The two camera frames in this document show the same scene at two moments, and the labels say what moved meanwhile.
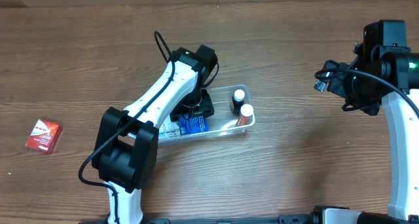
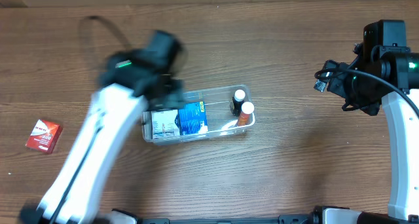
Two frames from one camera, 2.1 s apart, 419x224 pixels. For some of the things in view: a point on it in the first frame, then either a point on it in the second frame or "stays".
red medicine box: (44, 136) stays
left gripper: (195, 108) -> (171, 97)
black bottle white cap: (237, 101) stays
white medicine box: (169, 128) stays
